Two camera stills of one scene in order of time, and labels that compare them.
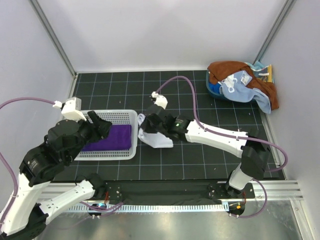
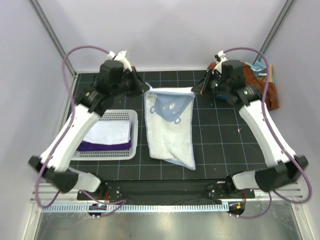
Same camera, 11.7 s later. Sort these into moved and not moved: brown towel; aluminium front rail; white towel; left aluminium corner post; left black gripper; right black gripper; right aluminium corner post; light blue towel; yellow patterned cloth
Moved: light blue towel; white towel; left black gripper; right black gripper
Not moved: aluminium front rail; right aluminium corner post; yellow patterned cloth; brown towel; left aluminium corner post
